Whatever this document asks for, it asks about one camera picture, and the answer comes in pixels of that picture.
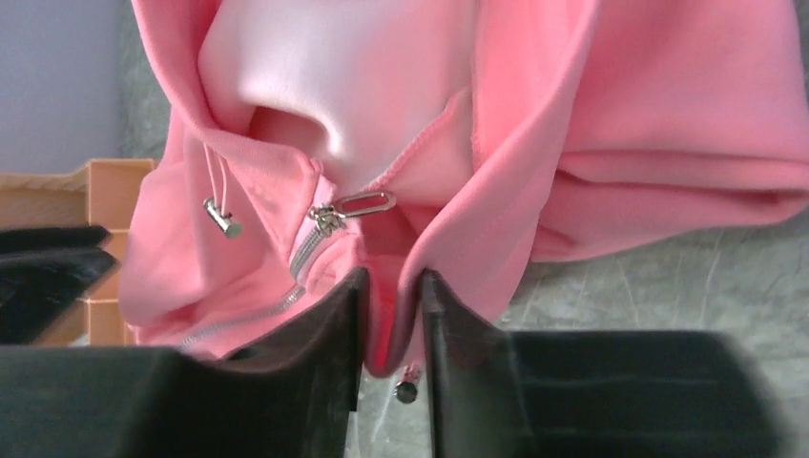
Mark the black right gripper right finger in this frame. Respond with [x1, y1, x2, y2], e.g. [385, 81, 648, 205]
[420, 271, 784, 458]

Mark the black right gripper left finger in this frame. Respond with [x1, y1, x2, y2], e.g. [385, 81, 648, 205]
[1, 268, 369, 457]

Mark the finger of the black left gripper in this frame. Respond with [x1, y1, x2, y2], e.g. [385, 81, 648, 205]
[1, 247, 117, 344]
[1, 225, 110, 255]

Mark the pink zip-up jacket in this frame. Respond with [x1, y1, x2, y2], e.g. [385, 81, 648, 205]
[119, 1, 808, 379]

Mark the orange mesh file rack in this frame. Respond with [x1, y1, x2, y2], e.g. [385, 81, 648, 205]
[1, 167, 88, 229]

